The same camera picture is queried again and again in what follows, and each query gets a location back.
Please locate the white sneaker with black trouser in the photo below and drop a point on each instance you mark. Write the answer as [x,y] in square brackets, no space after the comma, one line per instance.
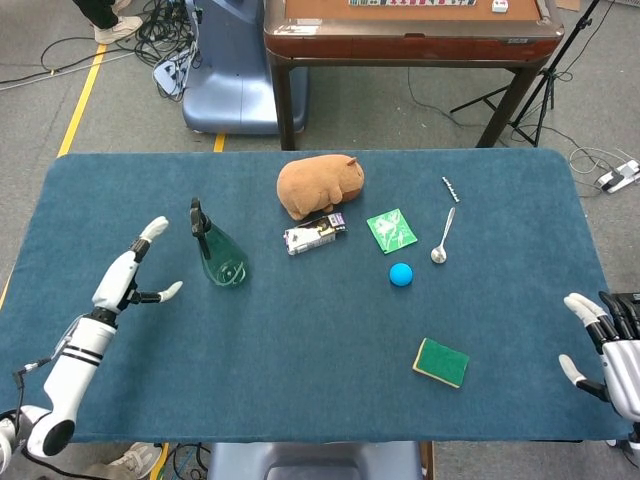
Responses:
[120,30]

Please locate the single mahjong tile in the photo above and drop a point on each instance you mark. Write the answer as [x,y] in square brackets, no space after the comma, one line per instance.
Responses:
[500,5]

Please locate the wooden mahjong table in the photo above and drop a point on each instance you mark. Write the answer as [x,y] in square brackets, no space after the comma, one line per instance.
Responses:
[410,40]

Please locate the brown capybara plush toy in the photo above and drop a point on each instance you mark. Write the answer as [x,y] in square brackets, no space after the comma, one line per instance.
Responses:
[315,185]

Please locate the green yellow sponge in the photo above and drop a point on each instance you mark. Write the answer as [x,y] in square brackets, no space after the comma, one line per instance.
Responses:
[442,362]

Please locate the grey white sneaker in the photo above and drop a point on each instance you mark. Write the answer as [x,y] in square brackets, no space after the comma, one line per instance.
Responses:
[135,457]

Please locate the white power strip with plugs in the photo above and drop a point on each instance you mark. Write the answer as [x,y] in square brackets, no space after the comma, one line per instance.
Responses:
[620,176]

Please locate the grey blue robot torso base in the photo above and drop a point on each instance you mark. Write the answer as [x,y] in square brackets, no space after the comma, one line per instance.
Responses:
[310,460]

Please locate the metal spoon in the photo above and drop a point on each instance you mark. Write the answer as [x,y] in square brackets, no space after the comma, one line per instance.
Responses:
[439,254]

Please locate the green spray bottle black trigger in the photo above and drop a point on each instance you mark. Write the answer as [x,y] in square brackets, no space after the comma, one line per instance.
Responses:
[225,260]

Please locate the black trouser leg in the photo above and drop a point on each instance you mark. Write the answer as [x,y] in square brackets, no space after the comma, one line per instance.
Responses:
[100,12]

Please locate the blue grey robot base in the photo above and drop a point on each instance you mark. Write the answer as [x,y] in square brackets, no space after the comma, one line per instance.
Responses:
[230,75]

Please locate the blue felt table cloth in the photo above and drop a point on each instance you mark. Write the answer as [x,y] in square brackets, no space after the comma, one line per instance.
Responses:
[310,340]

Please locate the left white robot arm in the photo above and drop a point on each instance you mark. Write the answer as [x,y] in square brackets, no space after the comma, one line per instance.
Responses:
[75,370]

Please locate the black tripod stand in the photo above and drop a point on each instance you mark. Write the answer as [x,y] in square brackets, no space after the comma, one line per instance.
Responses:
[545,80]

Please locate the green square sachet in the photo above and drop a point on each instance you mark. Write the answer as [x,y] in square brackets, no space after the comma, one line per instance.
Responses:
[391,230]

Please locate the row of mahjong tiles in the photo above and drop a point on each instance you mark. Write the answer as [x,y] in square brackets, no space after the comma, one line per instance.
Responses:
[410,2]

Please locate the blue ball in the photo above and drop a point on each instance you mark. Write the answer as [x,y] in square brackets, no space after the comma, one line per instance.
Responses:
[401,274]

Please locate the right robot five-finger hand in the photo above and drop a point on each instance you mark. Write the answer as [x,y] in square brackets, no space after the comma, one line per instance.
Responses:
[622,380]

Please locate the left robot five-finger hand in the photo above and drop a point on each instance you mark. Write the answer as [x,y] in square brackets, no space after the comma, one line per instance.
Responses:
[117,282]

